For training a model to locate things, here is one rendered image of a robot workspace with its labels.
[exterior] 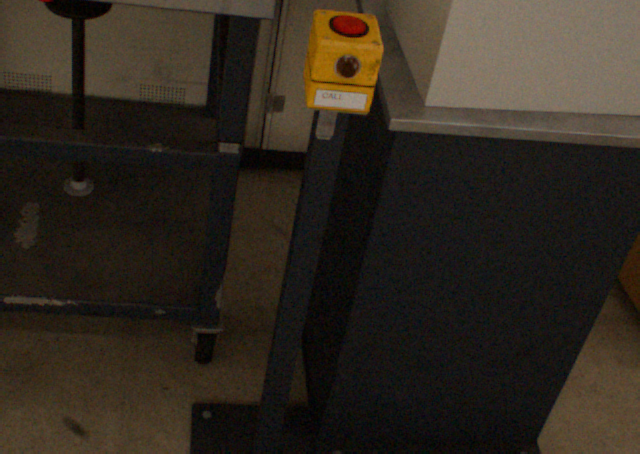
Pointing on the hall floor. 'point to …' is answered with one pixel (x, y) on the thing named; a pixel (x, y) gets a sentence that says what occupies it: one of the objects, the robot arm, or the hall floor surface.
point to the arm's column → (460, 281)
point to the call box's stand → (287, 443)
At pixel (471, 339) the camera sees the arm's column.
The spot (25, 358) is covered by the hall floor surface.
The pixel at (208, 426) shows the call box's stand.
